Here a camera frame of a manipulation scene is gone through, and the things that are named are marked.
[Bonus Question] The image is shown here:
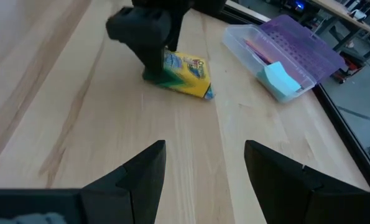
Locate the red black floor tool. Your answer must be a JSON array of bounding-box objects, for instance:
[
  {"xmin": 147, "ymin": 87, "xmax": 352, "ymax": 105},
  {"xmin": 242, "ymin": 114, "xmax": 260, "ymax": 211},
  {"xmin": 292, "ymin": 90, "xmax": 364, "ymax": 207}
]
[{"xmin": 332, "ymin": 51, "xmax": 364, "ymax": 85}]

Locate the green yellow crayon box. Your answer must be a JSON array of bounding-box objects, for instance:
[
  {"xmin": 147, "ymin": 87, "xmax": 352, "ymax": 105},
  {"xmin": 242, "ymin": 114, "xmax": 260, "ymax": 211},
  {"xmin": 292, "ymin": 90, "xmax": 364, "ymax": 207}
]
[{"xmin": 142, "ymin": 49, "xmax": 215, "ymax": 100}]

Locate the clear pencil case purple lid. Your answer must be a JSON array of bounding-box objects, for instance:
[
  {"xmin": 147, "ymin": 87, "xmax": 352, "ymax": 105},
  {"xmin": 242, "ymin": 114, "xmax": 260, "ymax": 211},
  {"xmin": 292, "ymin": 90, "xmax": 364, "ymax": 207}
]
[{"xmin": 221, "ymin": 14, "xmax": 347, "ymax": 103}]

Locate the wooden background table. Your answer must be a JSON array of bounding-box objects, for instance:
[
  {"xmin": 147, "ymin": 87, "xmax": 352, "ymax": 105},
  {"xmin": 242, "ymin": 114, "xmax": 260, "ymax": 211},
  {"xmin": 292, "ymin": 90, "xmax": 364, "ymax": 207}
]
[{"xmin": 310, "ymin": 0, "xmax": 370, "ymax": 52}]

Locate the teal sticky note stack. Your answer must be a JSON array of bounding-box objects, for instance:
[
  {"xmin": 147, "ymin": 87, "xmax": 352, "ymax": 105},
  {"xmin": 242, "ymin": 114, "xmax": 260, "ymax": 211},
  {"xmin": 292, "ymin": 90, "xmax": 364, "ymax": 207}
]
[{"xmin": 256, "ymin": 61, "xmax": 302, "ymax": 102}]

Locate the pink pencil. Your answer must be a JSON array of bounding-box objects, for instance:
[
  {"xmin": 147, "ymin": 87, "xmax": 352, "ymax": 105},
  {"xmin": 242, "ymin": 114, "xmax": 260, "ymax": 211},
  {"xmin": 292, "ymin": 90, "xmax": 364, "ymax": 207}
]
[{"xmin": 244, "ymin": 39, "xmax": 271, "ymax": 65}]

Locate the black table edge rail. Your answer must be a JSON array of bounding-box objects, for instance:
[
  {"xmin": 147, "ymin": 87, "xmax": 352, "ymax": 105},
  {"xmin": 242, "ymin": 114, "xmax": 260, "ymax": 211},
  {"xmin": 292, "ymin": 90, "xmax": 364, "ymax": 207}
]
[{"xmin": 224, "ymin": 1, "xmax": 370, "ymax": 190}]

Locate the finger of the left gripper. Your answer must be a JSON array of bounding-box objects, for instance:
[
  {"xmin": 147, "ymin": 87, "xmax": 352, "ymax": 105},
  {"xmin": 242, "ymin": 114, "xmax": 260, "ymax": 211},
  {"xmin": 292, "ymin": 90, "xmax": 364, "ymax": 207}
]
[
  {"xmin": 106, "ymin": 6, "xmax": 172, "ymax": 80},
  {"xmin": 167, "ymin": 9, "xmax": 190, "ymax": 52}
]

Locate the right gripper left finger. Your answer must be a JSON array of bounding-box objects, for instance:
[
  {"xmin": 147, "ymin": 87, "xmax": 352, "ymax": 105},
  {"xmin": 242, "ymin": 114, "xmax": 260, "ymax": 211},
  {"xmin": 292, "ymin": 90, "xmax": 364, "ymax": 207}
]
[{"xmin": 80, "ymin": 140, "xmax": 167, "ymax": 224}]

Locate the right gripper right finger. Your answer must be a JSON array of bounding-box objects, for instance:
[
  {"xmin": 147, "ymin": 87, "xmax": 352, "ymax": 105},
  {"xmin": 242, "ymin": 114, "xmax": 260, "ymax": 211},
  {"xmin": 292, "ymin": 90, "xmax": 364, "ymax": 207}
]
[{"xmin": 244, "ymin": 139, "xmax": 369, "ymax": 224}]

